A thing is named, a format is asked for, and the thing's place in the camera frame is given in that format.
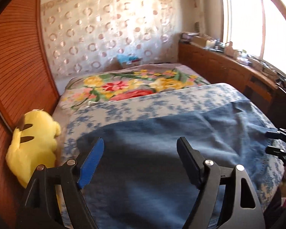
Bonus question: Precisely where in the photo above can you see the blue denim jeans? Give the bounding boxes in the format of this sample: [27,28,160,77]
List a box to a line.
[76,100,272,228]

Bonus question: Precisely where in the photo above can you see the wooden sideboard cabinet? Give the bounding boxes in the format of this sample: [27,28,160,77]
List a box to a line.
[178,42,286,129]

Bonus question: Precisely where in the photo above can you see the yellow pikachu plush toy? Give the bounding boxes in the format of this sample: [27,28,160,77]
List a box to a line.
[6,110,61,188]

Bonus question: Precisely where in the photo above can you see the blue floral white bedspread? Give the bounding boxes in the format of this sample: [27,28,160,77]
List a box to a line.
[62,83,285,210]

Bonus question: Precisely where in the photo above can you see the white bottle on sideboard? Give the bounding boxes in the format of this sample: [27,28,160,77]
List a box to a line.
[224,41,235,57]

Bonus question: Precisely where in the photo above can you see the cardboard box on sideboard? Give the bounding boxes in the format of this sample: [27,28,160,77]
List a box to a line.
[192,36,211,48]

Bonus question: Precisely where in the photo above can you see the colourful floral pink blanket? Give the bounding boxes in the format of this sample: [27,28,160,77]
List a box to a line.
[52,63,209,127]

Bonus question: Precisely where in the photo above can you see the wooden louvred wardrobe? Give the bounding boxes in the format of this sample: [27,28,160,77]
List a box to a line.
[0,0,59,228]

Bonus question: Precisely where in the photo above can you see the box with blue items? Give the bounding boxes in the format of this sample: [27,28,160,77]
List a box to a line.
[117,54,142,69]

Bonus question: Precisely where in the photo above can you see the circle patterned sheer curtain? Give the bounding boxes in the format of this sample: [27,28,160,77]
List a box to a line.
[41,0,177,80]

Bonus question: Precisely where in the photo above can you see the window with wooden frame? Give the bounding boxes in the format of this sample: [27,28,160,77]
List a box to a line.
[223,0,286,77]

